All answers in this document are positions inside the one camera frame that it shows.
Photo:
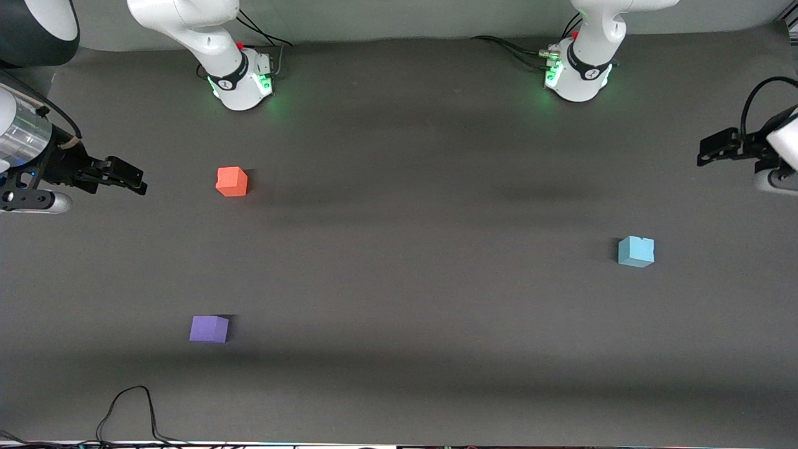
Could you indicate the orange foam block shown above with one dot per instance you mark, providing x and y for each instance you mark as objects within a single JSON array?
[{"x": 231, "y": 182}]

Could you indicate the purple foam block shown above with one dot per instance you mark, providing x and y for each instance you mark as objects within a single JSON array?
[{"x": 209, "y": 329}]

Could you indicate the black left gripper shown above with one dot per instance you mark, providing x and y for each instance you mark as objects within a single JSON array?
[{"x": 752, "y": 149}]

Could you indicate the dark grey table mat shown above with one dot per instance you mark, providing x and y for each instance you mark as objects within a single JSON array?
[{"x": 399, "y": 299}]

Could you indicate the light blue foam block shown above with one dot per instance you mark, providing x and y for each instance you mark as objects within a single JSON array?
[{"x": 636, "y": 252}]

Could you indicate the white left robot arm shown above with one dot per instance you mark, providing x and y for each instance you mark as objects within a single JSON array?
[{"x": 586, "y": 68}]

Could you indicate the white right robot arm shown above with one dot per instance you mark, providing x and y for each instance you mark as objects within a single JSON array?
[{"x": 187, "y": 19}]

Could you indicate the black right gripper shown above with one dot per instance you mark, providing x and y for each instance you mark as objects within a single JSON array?
[{"x": 62, "y": 165}]

